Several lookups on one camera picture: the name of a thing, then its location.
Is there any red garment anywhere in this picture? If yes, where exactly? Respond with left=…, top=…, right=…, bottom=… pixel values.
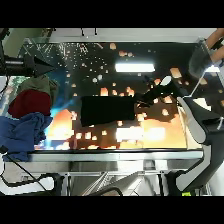
left=7, top=89, right=53, bottom=120

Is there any person's forearm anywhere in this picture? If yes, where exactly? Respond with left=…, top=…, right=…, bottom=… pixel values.
left=205, top=28, right=224, bottom=46

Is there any black cable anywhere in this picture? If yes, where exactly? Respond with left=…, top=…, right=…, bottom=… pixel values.
left=0, top=145, right=46, bottom=190
left=88, top=186, right=124, bottom=197

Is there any silver frame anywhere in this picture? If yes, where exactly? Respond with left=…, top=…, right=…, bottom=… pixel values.
left=0, top=150, right=224, bottom=197

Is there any blue garment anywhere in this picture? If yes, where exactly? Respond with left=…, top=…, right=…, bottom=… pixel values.
left=0, top=111, right=54, bottom=163

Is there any black garment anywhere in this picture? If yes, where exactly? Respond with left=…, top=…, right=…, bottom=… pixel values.
left=80, top=94, right=145, bottom=128

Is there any olive green garment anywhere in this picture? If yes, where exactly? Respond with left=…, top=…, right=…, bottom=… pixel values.
left=17, top=74, right=60, bottom=101

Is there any beige garment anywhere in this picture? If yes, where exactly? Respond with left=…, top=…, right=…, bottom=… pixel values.
left=175, top=96, right=205, bottom=150

